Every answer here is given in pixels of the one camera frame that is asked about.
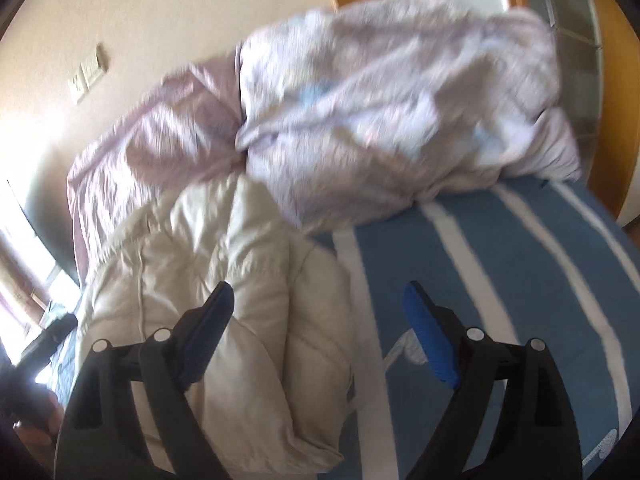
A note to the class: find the grey frosted glass panel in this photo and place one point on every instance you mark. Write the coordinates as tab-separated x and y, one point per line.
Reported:
570	45

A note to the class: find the blue white striped bed sheet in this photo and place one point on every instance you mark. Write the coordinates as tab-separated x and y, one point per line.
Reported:
500	285

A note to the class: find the black flat screen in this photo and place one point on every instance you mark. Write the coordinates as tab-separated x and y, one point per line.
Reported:
45	230

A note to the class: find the person's left hand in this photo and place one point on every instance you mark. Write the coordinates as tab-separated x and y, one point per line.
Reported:
42	435

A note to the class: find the white wall socket plate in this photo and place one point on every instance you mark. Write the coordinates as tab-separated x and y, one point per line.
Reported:
77	87

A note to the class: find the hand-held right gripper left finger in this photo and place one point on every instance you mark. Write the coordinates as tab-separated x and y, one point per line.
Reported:
207	332

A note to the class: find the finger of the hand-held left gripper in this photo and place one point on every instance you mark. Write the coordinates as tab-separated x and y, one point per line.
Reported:
50	337

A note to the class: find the cream puffer jacket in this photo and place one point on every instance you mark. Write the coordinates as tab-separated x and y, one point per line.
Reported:
235	250

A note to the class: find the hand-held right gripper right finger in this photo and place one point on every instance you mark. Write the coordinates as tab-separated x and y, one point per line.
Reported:
430	332

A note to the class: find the pink lilac pillow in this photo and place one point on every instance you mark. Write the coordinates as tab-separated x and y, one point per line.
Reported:
150	150

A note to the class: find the white wall switch plate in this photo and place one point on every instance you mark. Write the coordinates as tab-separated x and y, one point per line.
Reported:
94	66

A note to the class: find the pale lilac crumpled duvet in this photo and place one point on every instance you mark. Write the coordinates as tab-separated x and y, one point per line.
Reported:
390	110

